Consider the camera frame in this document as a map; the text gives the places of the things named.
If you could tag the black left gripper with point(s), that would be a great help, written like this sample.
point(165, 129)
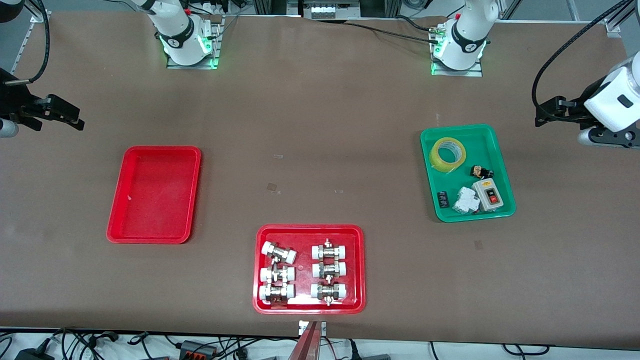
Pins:
point(578, 106)

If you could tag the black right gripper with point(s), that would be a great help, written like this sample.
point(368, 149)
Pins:
point(14, 101)

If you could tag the yellow tape roll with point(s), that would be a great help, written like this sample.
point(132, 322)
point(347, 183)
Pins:
point(434, 159)

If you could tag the green plastic tray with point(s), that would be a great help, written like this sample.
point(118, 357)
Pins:
point(480, 150)

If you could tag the red plastic tray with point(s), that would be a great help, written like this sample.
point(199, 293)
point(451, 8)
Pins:
point(150, 200)
point(304, 235)

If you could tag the small black brass connector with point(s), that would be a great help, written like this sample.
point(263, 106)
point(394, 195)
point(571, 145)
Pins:
point(479, 172)

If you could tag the white circuit breaker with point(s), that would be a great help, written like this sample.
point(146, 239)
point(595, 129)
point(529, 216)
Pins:
point(465, 200)

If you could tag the small black terminal block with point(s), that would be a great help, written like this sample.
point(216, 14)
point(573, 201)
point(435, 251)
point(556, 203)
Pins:
point(442, 200)

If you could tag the black power adapter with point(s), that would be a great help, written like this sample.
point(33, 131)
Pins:
point(32, 354)

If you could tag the grey terminal block device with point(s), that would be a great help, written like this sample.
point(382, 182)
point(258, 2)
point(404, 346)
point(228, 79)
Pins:
point(330, 10)

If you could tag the brass fitting with white caps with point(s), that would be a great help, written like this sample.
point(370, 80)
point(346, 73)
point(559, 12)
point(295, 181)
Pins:
point(277, 274)
point(329, 270)
point(280, 253)
point(276, 292)
point(329, 251)
point(328, 291)

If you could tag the grey orange connector box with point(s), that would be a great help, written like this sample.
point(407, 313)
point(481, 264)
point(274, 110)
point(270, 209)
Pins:
point(197, 349)

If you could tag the red aluminium profile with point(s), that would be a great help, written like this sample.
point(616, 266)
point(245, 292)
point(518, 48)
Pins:
point(307, 345)

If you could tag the aluminium arm base plate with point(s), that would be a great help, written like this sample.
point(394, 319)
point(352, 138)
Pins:
point(216, 55)
point(457, 73)

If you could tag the grey switch box red button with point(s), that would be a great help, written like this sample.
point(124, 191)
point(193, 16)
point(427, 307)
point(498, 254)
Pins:
point(487, 195)

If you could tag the silver corner bracket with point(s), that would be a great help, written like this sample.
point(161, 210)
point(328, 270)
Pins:
point(36, 17)
point(613, 27)

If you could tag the small silver bracket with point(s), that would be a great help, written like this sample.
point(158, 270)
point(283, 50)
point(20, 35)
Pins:
point(302, 327)

